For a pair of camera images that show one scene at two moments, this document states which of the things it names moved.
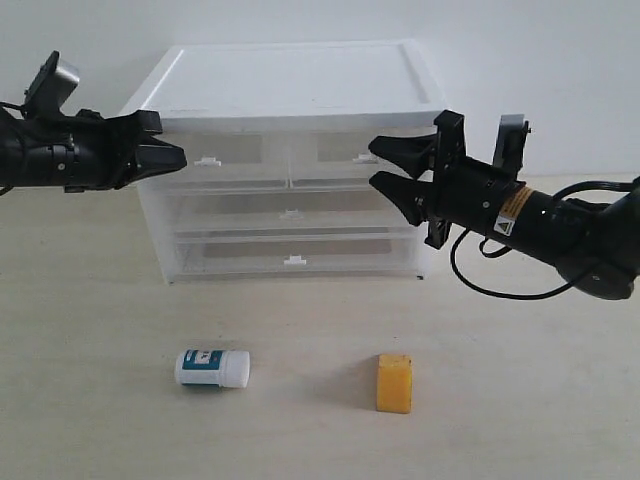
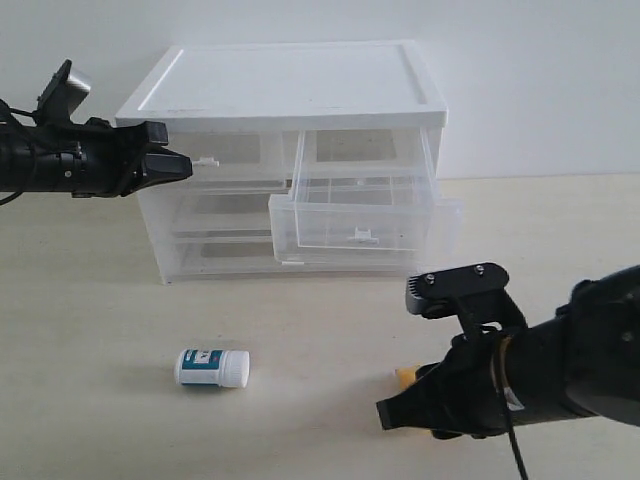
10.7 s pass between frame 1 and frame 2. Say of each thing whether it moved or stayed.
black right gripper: moved
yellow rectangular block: moved
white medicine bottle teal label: stayed
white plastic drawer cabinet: stayed
